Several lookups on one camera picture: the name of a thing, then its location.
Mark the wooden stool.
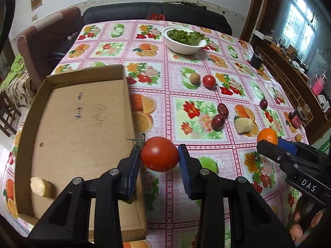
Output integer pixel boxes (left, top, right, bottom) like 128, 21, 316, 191
0, 92, 22, 137

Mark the dark cup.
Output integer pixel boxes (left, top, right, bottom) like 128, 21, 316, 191
249, 53, 264, 69

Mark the yellowish cheese block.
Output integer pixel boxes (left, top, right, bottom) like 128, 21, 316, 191
234, 117, 252, 134

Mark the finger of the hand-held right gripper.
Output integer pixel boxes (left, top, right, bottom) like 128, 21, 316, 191
257, 139, 290, 165
278, 138, 298, 154

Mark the window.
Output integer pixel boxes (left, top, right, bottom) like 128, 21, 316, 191
282, 0, 321, 47

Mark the green blanket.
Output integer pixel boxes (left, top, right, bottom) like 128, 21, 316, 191
0, 54, 25, 88

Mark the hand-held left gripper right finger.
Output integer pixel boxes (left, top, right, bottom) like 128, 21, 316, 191
178, 144, 295, 248

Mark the pink container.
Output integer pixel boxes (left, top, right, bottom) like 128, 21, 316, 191
312, 75, 327, 96

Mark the brown armchair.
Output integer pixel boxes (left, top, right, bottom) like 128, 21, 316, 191
17, 6, 83, 89

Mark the round pale corn piece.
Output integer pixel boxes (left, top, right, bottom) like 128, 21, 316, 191
30, 177, 53, 197

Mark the brown patterned blanket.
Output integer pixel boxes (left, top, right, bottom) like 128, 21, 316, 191
5, 70, 35, 106

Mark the large red tomato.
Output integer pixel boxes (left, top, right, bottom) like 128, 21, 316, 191
126, 134, 179, 172

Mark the black sofa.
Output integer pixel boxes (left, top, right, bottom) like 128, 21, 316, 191
82, 3, 233, 35

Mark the small red tomato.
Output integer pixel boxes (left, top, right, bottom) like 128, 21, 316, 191
202, 75, 216, 88

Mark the white bowl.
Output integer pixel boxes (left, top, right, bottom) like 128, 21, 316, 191
163, 26, 207, 55

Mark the red labelled jar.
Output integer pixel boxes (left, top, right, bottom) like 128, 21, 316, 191
288, 106, 307, 129

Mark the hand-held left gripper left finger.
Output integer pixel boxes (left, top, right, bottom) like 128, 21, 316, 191
27, 145, 142, 248

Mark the orange mandarin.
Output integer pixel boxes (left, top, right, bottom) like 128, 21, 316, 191
257, 128, 279, 146

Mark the shallow cardboard box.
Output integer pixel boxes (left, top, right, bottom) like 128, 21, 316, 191
14, 64, 148, 242

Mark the fruit and flower printed tablecloth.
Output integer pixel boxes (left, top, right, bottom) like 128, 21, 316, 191
0, 20, 311, 248

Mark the wooden door frame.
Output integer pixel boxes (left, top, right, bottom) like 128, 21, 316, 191
240, 0, 272, 42

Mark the person's right hand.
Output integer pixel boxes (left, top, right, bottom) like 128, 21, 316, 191
289, 211, 305, 241

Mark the green lettuce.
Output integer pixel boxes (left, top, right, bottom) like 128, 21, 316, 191
168, 29, 203, 44

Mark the wooden cabinet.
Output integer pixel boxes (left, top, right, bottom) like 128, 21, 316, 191
249, 35, 331, 145

